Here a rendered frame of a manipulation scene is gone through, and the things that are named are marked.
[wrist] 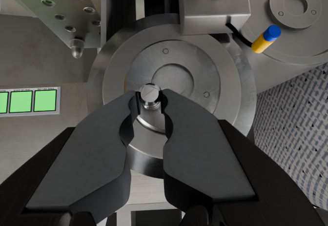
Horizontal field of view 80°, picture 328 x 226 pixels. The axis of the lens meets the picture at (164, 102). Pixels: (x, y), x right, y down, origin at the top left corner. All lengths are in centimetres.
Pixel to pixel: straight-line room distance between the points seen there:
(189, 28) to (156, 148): 10
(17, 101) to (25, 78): 174
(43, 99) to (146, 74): 45
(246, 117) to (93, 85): 13
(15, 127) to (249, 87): 55
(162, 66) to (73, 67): 212
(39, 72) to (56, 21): 182
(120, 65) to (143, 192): 38
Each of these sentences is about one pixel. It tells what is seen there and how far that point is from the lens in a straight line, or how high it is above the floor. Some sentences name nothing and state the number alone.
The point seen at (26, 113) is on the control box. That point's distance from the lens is 60.
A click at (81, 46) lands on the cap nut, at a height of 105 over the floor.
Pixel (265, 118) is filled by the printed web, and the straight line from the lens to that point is 40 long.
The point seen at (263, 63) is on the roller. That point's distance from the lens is 21.
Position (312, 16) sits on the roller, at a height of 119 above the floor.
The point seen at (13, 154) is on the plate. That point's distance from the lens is 61.
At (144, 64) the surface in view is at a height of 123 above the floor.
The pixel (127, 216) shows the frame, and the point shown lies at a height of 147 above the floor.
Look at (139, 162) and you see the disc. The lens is 17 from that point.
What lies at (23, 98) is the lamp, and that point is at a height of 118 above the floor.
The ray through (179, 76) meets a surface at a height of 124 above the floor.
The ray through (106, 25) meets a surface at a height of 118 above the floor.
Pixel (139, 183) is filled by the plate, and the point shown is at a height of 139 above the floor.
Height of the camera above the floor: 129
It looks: 10 degrees down
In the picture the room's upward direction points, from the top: 177 degrees clockwise
